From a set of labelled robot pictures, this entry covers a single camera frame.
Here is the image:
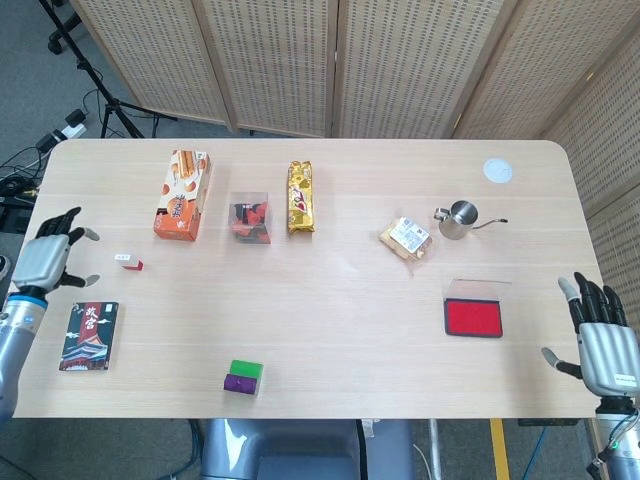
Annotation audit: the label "black floor cables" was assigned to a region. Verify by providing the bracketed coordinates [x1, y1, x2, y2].
[0, 144, 51, 232]

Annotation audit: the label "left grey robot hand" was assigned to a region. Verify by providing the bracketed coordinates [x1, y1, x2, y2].
[10, 206, 101, 297]

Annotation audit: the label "purple toy block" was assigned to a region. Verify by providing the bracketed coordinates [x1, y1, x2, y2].
[223, 373, 259, 396]

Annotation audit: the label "white power strip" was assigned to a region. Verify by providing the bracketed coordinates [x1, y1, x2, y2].
[37, 110, 87, 149]

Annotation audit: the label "steel long-spout pitcher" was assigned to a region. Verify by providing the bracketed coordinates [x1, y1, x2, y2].
[433, 199, 509, 241]

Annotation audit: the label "black tripod stand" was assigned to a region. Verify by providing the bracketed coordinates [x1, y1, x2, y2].
[47, 0, 177, 140]

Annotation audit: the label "woven wood screen panel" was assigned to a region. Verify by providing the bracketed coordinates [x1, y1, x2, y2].
[542, 52, 640, 214]
[69, 0, 232, 133]
[332, 0, 524, 141]
[583, 182, 640, 326]
[452, 0, 640, 142]
[192, 0, 342, 139]

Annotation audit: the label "gold biscuit packet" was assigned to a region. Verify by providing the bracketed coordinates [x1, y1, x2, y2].
[286, 159, 317, 235]

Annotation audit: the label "dark printed palace box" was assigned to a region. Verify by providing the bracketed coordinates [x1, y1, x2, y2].
[58, 301, 120, 373]

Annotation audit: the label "clear box red black sweets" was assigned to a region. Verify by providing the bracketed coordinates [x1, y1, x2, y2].
[227, 190, 274, 246]

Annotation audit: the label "green toy block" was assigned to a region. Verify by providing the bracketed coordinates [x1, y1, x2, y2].
[228, 358, 265, 399]

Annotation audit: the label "orange snack box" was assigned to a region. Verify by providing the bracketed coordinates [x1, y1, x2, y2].
[152, 149, 214, 243]

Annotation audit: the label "bread in clear wrapper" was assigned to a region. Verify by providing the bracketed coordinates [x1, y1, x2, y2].
[377, 214, 436, 275]

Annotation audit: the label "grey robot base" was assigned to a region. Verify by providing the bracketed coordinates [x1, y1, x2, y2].
[199, 418, 416, 480]

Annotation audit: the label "red tray clear lid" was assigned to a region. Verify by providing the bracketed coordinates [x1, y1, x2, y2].
[442, 278, 512, 340]

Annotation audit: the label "blue cable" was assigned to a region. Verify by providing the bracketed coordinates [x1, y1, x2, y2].
[534, 419, 554, 480]

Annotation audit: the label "white round desk grommet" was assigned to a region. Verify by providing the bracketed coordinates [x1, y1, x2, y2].
[482, 157, 514, 185]

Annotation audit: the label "white and red block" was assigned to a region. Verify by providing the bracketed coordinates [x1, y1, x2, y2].
[113, 252, 145, 273]

